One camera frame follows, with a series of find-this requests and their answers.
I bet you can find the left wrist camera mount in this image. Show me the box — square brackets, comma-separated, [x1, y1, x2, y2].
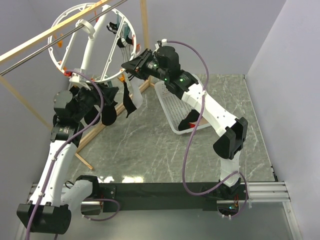
[63, 68, 91, 90]

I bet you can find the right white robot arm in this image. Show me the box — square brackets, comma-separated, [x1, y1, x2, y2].
[121, 46, 248, 200]

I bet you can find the white plastic mesh basket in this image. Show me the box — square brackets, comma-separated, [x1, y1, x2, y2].
[154, 73, 213, 136]

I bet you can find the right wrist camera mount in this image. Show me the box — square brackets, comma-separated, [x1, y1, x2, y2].
[154, 38, 168, 52]

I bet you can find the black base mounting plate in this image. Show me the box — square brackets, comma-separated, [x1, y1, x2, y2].
[99, 182, 246, 211]

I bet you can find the black beige red sock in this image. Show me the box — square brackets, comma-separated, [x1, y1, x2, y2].
[178, 109, 200, 131]

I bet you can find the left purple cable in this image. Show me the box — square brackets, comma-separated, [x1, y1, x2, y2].
[23, 69, 122, 240]

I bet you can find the white striped hanging sock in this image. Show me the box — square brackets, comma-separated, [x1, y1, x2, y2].
[129, 78, 144, 109]

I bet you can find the metal hanging rod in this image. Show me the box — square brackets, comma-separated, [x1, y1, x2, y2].
[0, 0, 126, 76]

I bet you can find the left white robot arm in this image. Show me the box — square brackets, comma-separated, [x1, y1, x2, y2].
[16, 84, 119, 240]

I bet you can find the white round clip hanger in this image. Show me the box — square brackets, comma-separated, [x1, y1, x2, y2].
[48, 5, 141, 81]

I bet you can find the black striped sock at left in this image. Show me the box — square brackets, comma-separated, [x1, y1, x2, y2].
[101, 101, 117, 126]

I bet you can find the wooden rack frame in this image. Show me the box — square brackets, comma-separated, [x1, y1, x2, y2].
[0, 0, 150, 171]

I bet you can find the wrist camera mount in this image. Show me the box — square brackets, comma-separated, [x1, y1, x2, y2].
[63, 68, 91, 90]
[154, 38, 168, 52]

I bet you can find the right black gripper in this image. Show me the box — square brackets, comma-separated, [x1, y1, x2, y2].
[120, 49, 168, 83]

